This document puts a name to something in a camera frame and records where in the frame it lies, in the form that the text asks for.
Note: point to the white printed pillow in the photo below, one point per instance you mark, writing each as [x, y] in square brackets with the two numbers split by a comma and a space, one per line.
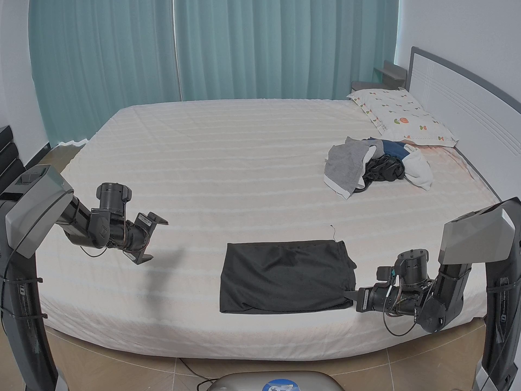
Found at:
[403, 116]

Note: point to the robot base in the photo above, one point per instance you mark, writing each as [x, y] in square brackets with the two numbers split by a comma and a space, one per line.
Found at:
[244, 383]

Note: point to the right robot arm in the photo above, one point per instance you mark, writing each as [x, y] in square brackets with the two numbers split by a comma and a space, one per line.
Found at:
[476, 238]

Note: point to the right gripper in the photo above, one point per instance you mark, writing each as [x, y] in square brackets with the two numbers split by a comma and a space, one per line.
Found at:
[372, 297]

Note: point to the blue-green curtain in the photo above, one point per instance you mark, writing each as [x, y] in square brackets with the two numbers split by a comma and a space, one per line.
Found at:
[285, 35]
[106, 47]

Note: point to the grey bedside table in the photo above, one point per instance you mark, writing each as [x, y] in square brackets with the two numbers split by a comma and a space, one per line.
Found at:
[393, 71]

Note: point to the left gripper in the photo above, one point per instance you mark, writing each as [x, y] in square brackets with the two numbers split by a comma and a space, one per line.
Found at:
[138, 236]

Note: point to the black chest of drawers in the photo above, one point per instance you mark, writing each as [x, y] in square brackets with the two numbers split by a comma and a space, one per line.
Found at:
[10, 157]

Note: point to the pile of clothes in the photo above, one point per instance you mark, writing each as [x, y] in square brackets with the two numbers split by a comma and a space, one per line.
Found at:
[346, 165]

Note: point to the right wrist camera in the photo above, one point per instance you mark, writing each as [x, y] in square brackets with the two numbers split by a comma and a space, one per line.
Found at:
[384, 273]

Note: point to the black T-shirt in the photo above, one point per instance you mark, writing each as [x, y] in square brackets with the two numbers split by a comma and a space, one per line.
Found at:
[285, 275]

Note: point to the bed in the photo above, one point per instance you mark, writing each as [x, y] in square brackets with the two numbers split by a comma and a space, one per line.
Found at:
[203, 157]

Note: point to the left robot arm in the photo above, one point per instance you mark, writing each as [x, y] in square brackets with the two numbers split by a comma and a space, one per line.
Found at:
[36, 202]

